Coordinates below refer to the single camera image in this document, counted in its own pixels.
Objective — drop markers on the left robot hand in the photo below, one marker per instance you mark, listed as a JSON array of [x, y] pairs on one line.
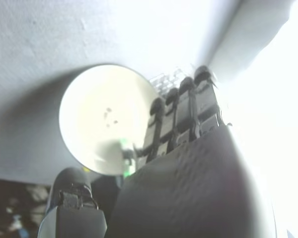
[[188, 186]]

